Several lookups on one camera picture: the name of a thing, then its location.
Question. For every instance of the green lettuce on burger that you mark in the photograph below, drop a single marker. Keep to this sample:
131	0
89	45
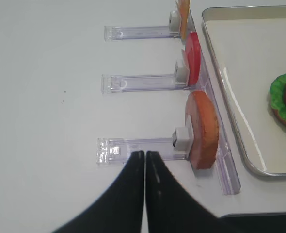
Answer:
276	98

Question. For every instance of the white pusher block far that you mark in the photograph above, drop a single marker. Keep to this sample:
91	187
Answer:
174	21

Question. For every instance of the white pusher block near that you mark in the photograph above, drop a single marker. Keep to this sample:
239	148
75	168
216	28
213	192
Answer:
181	139

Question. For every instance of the upright bread bun slice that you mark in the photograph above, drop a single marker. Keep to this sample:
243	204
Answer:
205	130

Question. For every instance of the upright orange cheese slice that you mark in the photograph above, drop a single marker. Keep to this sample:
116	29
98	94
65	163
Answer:
183	8

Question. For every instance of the red tomato slice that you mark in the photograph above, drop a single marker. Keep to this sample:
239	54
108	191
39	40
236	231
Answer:
193	57

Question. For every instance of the white rectangular tray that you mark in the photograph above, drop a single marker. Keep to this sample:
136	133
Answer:
248	50

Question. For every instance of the white pusher block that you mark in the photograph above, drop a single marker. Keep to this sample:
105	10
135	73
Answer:
174	21
181	139
182	71

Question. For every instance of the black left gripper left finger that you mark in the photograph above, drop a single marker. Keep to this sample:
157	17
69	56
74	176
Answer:
120	208

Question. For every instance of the white pusher block middle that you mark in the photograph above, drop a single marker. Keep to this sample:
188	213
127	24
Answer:
182	71

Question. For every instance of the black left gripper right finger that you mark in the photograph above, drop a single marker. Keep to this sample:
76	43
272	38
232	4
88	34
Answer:
170	209

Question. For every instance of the clear acrylic left food rack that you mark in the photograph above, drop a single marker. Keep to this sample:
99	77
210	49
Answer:
119	150

